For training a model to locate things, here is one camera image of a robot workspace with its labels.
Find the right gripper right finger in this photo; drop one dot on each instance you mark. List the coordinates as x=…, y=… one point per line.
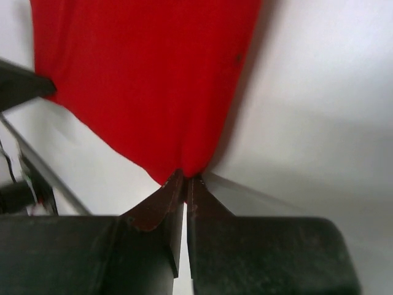
x=232, y=254

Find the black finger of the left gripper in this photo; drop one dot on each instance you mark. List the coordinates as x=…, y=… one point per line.
x=19, y=85

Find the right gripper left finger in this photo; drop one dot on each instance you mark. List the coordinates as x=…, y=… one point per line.
x=134, y=253

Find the red t shirt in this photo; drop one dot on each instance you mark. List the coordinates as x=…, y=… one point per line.
x=153, y=79

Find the aluminium rail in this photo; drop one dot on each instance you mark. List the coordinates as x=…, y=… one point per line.
x=35, y=161

